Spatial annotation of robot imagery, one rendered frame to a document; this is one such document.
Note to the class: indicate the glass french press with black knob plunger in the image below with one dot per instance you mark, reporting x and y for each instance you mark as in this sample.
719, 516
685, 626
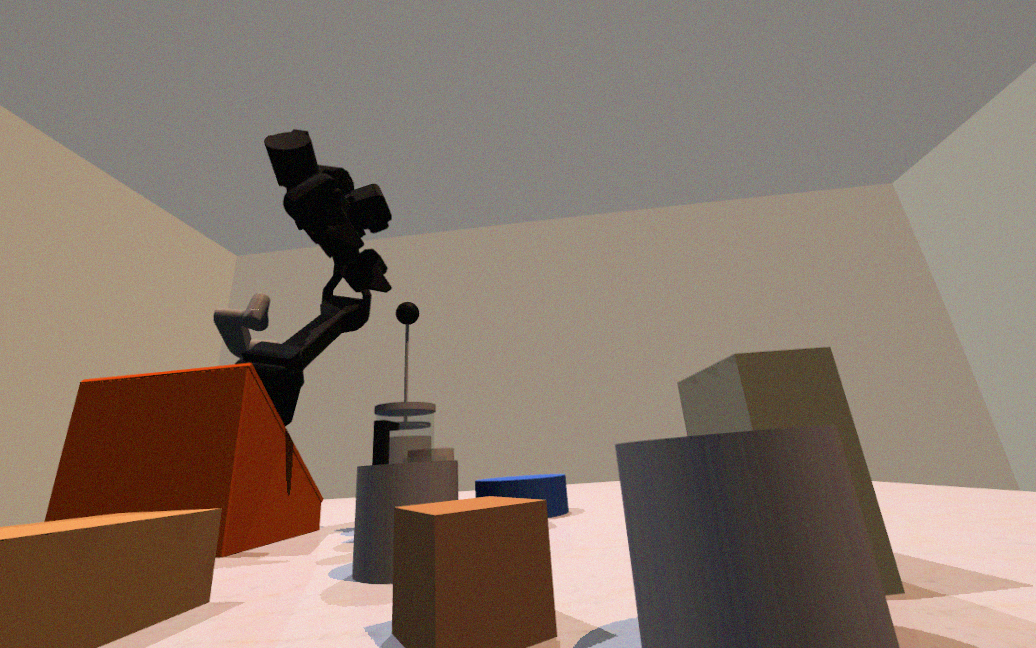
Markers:
404, 431

